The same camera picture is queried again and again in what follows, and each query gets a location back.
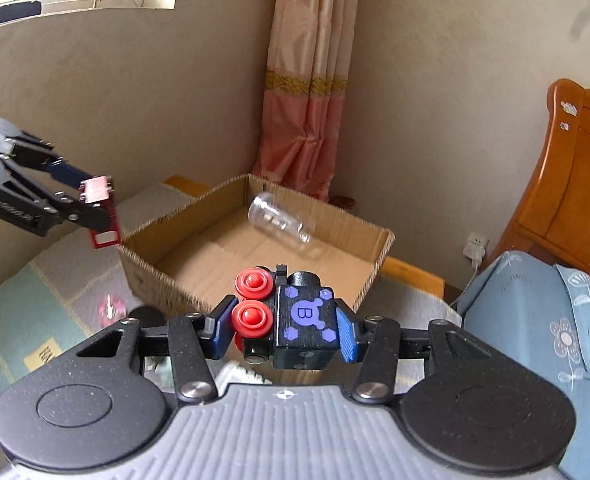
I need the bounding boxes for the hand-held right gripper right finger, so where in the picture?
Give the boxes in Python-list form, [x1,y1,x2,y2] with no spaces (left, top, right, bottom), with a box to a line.
[333,298,497,407]

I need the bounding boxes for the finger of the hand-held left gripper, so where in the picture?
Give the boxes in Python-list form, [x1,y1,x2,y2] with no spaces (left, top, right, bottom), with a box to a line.
[0,156,120,237]
[14,131,96,189]

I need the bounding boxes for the white ribbed object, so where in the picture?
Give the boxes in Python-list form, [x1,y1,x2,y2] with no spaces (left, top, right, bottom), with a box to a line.
[215,360,272,387]

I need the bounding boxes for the wooden bed headboard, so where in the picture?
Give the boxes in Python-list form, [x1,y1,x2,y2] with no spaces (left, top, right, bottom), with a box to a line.
[490,79,590,276]

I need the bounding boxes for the black toy train red wheels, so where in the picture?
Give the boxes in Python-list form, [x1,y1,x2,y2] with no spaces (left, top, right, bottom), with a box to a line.
[231,263,339,371]

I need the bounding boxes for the cardboard box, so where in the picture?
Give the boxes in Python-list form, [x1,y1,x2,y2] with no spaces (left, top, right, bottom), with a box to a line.
[117,173,397,318]

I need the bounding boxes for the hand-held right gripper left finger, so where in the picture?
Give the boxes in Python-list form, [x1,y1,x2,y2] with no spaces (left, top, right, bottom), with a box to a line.
[75,295,240,407]

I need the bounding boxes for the white wall charger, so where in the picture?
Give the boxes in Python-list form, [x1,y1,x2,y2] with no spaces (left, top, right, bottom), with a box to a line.
[462,232,490,264]

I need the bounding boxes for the clear plastic cup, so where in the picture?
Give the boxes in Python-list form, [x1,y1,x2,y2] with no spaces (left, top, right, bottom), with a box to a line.
[248,192,313,245]

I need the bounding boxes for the pink and beige curtain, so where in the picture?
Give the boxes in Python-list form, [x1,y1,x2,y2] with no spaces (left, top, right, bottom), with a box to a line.
[251,0,362,202]

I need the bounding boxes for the checked bed sheet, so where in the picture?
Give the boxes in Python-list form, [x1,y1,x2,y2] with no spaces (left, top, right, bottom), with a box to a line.
[0,180,464,433]

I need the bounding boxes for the white charger cable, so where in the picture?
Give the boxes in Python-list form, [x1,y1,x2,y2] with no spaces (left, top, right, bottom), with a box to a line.
[450,257,482,308]

